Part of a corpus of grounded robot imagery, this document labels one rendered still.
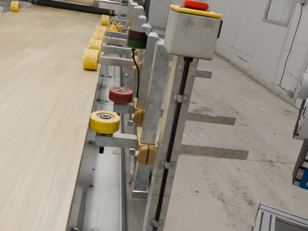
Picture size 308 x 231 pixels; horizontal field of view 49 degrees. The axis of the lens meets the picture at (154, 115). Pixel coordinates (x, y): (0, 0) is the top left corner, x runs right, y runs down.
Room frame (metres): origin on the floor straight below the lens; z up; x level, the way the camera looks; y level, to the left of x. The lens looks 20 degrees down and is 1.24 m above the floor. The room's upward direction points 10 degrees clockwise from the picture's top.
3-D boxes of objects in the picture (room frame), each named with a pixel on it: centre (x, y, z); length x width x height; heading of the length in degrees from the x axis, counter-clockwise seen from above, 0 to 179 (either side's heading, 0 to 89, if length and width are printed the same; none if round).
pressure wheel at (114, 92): (1.08, 0.12, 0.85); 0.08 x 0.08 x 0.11
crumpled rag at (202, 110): (1.13, -0.18, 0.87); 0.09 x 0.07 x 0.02; 99
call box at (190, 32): (0.55, -0.04, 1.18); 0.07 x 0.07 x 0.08; 9
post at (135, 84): (1.30, 0.08, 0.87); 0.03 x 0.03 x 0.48; 9
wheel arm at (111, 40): (1.84, 0.12, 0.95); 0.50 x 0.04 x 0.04; 99
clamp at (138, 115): (1.07, 0.05, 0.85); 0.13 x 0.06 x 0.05; 9
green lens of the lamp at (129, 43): (1.04, 0.09, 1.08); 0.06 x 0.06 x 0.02
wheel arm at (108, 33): (2.09, 0.16, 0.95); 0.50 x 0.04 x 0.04; 99
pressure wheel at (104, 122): (0.83, 0.13, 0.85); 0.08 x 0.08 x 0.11
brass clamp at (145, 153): (0.83, 0.01, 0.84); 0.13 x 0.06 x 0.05; 9
